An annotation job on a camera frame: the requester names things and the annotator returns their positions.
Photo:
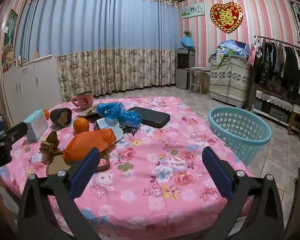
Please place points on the pale face mask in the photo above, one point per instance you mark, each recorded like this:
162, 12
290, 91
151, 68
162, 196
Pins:
117, 132

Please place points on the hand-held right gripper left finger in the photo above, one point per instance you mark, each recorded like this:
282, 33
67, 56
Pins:
86, 172

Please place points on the brown figurine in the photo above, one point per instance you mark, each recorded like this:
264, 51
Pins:
50, 145

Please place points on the grey water dispenser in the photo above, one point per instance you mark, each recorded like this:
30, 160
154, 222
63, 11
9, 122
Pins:
183, 62

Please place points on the phone in brown case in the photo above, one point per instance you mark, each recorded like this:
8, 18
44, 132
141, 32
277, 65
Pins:
55, 166

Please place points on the dark brown packaging tray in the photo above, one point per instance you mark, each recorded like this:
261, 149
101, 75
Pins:
61, 116

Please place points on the metal clothes rack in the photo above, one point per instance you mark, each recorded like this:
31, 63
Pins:
277, 40

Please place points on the green wall poster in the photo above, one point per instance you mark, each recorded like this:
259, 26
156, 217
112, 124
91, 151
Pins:
11, 30

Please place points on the row of hanging clothes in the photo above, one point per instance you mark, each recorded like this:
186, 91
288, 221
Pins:
285, 62

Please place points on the black zip case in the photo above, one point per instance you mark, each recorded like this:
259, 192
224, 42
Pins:
150, 116

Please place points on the small wooden board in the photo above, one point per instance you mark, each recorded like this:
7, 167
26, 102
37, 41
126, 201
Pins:
35, 54

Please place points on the low dark cabinet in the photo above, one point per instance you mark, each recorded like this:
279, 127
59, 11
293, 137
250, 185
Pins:
270, 110

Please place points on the pink hanging bag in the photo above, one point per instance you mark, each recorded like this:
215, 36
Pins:
252, 52

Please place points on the pink cup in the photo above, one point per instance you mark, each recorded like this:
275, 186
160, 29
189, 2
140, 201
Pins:
83, 101

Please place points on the olive snack packet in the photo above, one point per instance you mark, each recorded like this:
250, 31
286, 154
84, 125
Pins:
88, 111

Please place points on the white cabinet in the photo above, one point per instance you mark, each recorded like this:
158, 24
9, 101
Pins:
27, 85

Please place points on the orange tangerine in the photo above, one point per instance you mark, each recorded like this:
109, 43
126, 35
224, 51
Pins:
81, 125
47, 113

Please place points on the teal plastic basket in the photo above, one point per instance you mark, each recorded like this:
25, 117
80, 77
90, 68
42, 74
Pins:
250, 150

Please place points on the red heart wall decoration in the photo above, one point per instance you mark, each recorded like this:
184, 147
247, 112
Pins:
226, 16

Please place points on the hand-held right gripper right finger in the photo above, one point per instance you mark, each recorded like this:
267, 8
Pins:
216, 170

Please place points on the cloth covered cabinet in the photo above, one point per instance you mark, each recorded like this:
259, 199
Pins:
227, 80

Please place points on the pile of folded bedding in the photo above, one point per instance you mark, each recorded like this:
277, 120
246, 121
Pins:
230, 46

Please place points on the blue cloth cover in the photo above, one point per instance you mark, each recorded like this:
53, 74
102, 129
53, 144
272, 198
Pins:
187, 42

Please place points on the small picture frame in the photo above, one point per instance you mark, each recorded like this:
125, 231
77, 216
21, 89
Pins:
13, 63

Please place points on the light blue box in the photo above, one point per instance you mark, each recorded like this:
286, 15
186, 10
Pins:
36, 126

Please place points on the small folding table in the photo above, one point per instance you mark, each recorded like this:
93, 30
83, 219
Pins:
197, 69

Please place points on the white lace cloth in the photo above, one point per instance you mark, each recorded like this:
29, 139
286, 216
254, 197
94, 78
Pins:
275, 98

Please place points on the pink floral blanket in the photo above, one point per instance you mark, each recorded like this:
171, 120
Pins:
150, 170

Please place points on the orange plastic bag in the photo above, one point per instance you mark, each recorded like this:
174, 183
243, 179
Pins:
90, 140

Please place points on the blue plastic bag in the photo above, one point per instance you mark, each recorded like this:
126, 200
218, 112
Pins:
115, 110

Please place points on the blue floral curtain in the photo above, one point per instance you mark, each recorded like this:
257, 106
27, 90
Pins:
102, 30

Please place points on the landscape wall picture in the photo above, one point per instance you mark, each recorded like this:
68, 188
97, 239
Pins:
192, 10

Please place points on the small potted plant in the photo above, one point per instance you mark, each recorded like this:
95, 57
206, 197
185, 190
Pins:
187, 33

